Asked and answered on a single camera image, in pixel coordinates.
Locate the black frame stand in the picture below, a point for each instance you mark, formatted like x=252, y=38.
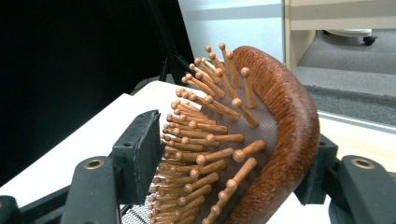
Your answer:
x=169, y=53

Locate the black curtain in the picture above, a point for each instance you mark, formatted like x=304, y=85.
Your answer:
x=62, y=62

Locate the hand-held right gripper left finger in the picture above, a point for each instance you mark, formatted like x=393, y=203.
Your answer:
x=137, y=155

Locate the wooden paddle hairbrush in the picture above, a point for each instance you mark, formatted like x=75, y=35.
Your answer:
x=289, y=124

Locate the light wooden desk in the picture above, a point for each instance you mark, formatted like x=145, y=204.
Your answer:
x=311, y=18

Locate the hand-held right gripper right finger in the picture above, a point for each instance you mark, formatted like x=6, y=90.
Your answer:
x=364, y=189

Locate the office chair base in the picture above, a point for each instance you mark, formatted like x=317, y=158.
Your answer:
x=351, y=33

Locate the white cabinet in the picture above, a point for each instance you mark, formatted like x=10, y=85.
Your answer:
x=236, y=28

